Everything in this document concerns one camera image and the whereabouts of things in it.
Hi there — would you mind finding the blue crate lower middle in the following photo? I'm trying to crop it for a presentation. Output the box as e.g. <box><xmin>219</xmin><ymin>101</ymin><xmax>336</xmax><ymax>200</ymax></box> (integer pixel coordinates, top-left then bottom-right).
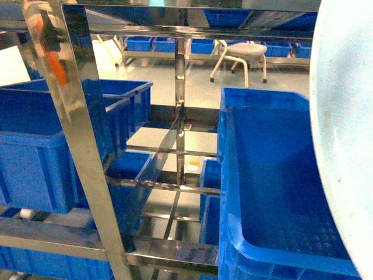
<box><xmin>199</xmin><ymin>159</ymin><xmax>221</xmax><ymax>246</ymax></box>

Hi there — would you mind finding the blue crate on right shelf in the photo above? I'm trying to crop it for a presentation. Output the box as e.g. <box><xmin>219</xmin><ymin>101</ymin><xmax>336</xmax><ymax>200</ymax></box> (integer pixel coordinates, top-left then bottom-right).
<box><xmin>217</xmin><ymin>87</ymin><xmax>360</xmax><ymax>279</ymax></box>

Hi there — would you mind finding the blue crate lower centre left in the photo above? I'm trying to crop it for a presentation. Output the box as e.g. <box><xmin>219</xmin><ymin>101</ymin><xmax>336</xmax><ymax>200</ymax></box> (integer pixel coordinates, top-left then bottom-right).
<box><xmin>107</xmin><ymin>152</ymin><xmax>152</xmax><ymax>236</ymax></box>

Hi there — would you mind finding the blue bin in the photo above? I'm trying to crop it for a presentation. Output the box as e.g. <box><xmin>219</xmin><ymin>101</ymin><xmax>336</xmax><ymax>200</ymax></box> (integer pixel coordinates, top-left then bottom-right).
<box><xmin>125</xmin><ymin>36</ymin><xmax>154</xmax><ymax>52</ymax></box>
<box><xmin>153</xmin><ymin>37</ymin><xmax>175</xmax><ymax>53</ymax></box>
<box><xmin>262</xmin><ymin>42</ymin><xmax>291</xmax><ymax>58</ymax></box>
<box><xmin>191</xmin><ymin>38</ymin><xmax>214</xmax><ymax>55</ymax></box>
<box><xmin>295</xmin><ymin>43</ymin><xmax>312</xmax><ymax>59</ymax></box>

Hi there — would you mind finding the light blue round tray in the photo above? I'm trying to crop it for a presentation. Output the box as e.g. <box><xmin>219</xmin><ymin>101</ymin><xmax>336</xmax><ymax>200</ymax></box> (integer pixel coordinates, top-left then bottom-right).
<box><xmin>309</xmin><ymin>1</ymin><xmax>372</xmax><ymax>279</ymax></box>

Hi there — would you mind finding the stainless steel shelf frame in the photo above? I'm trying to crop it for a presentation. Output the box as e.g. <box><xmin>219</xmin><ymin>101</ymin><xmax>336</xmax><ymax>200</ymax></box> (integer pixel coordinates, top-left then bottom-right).
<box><xmin>1</xmin><ymin>1</ymin><xmax>321</xmax><ymax>279</ymax></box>

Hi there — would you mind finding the blue crate left shelf front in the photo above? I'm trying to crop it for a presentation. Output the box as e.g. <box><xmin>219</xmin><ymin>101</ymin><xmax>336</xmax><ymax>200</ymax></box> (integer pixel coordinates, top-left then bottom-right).
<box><xmin>0</xmin><ymin>87</ymin><xmax>132</xmax><ymax>215</ymax></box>

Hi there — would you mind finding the blue crate shelf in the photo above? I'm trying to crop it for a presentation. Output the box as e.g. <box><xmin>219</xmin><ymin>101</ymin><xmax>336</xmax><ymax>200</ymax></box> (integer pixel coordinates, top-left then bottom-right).
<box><xmin>0</xmin><ymin>78</ymin><xmax>154</xmax><ymax>138</ymax></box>
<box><xmin>0</xmin><ymin>87</ymin><xmax>132</xmax><ymax>215</ymax></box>

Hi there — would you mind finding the white round stool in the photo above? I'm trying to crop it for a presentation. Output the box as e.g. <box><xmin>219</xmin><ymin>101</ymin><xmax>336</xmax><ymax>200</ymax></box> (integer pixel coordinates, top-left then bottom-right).
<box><xmin>210</xmin><ymin>40</ymin><xmax>268</xmax><ymax>88</ymax></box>

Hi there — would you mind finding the far low rack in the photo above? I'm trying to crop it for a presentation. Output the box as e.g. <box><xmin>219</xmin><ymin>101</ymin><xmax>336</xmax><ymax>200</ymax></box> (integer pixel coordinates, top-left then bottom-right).
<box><xmin>92</xmin><ymin>34</ymin><xmax>310</xmax><ymax>67</ymax></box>

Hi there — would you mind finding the blue crate left shelf rear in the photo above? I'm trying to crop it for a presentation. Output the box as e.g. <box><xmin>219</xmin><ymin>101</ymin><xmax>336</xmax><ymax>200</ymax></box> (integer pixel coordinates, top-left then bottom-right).
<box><xmin>0</xmin><ymin>78</ymin><xmax>154</xmax><ymax>138</ymax></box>

